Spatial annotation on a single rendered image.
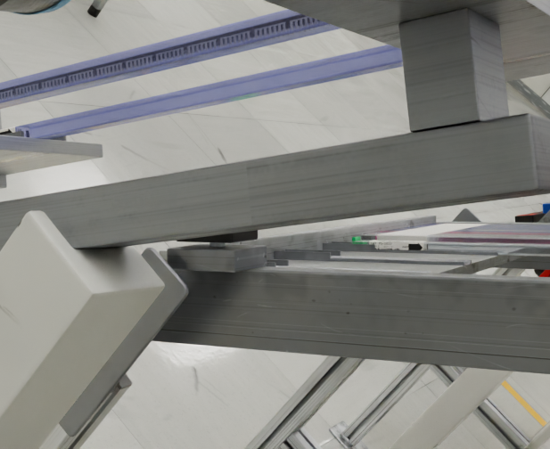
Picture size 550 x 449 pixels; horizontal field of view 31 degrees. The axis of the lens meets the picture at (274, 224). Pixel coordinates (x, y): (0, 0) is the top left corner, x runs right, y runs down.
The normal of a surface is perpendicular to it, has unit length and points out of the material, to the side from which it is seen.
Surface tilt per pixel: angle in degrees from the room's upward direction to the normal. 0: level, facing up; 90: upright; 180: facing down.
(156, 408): 0
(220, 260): 90
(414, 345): 90
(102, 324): 90
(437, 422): 90
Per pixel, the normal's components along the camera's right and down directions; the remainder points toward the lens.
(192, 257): -0.47, 0.05
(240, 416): 0.59, -0.72
